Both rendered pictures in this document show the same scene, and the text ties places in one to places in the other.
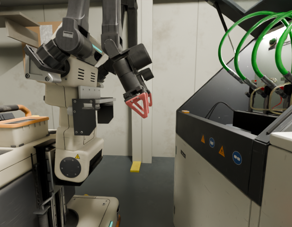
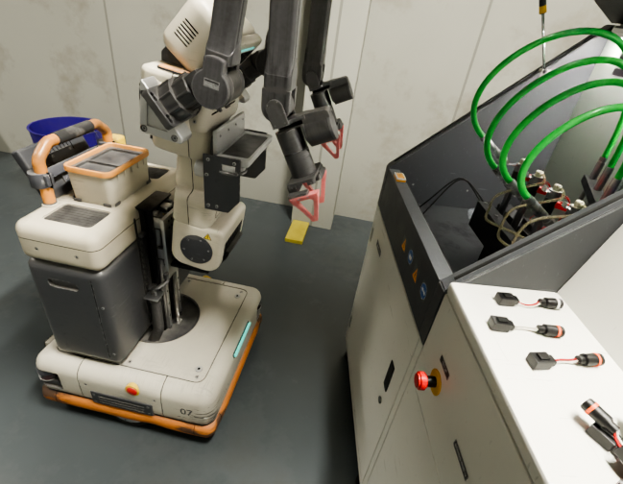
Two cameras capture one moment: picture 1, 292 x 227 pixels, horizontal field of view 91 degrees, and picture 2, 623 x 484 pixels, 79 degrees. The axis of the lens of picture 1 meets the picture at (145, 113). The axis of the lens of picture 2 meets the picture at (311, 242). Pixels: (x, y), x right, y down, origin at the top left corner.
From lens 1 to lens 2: 44 cm
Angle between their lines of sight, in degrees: 25
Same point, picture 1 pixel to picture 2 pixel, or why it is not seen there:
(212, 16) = not seen: outside the picture
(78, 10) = (227, 39)
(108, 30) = (275, 84)
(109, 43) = (275, 108)
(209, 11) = not seen: outside the picture
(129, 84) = (298, 170)
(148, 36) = not seen: outside the picture
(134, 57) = (311, 133)
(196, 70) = (488, 19)
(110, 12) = (280, 53)
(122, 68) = (290, 144)
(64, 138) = (188, 208)
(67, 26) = (211, 71)
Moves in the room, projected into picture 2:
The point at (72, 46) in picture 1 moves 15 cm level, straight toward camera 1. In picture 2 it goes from (217, 104) to (230, 127)
